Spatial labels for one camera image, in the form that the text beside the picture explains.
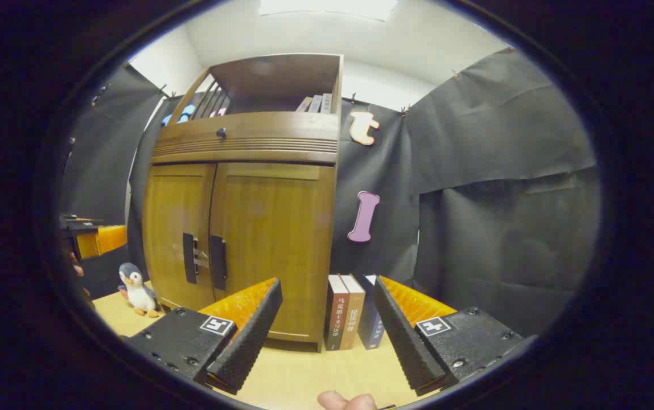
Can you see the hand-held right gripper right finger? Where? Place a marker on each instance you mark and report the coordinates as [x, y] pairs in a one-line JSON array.
[[403, 341]]

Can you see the beige shelf book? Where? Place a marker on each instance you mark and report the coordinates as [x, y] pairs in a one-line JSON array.
[[304, 105]]

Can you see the dark blue book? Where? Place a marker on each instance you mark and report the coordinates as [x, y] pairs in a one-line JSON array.
[[371, 324]]

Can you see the wooden double-door shoe cabinet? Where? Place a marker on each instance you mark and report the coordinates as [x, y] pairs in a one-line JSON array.
[[247, 134]]

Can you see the tan book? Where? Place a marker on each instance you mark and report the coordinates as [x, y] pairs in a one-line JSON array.
[[352, 310]]

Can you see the ceiling light panel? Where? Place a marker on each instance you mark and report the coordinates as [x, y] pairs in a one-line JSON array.
[[326, 7]]

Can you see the penguin plush toy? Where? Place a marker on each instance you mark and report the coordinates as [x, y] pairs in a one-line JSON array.
[[140, 293]]

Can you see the brown book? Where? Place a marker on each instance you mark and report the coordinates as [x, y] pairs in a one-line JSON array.
[[336, 313]]

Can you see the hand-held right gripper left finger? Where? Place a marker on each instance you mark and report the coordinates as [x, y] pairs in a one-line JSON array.
[[253, 336]]

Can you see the black backdrop cloth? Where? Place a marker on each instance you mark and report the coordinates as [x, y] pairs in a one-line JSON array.
[[503, 228]]

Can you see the wooden cabinet door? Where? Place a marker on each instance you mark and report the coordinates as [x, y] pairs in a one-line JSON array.
[[170, 228], [275, 228]]

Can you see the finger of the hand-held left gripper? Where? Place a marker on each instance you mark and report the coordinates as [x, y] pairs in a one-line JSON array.
[[110, 239]]

